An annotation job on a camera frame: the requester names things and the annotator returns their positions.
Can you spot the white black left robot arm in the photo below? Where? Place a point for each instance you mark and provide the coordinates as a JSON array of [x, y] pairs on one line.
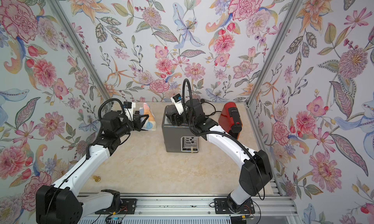
[[59, 203]]

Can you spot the small brass knob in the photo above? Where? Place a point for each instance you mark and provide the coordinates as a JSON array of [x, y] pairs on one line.
[[97, 178]]

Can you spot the red capsule coffee machine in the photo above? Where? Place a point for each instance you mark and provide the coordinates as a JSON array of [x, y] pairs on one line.
[[230, 120]]

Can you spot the aluminium front frame rail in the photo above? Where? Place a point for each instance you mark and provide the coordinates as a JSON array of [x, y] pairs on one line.
[[209, 205]]

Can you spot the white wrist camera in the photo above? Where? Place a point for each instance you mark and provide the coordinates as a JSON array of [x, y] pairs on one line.
[[129, 108], [177, 101]]

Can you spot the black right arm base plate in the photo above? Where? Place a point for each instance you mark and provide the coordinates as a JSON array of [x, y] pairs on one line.
[[226, 206]]

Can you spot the grey steel coffee machine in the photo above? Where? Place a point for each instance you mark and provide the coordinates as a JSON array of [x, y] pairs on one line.
[[178, 139]]

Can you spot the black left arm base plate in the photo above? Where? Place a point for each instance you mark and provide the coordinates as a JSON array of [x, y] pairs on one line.
[[125, 206]]

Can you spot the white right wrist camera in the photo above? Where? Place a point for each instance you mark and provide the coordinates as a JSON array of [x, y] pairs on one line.
[[177, 101]]

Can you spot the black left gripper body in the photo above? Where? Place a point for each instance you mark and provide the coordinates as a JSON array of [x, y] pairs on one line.
[[136, 124]]

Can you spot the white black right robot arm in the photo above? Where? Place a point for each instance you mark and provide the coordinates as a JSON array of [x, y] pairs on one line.
[[254, 165]]

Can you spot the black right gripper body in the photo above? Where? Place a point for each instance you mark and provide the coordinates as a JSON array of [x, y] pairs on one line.
[[178, 118]]

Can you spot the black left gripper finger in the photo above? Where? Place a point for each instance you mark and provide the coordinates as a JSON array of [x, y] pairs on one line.
[[141, 116], [141, 124]]

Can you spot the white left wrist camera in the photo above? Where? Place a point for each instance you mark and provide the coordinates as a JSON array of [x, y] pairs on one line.
[[129, 108]]

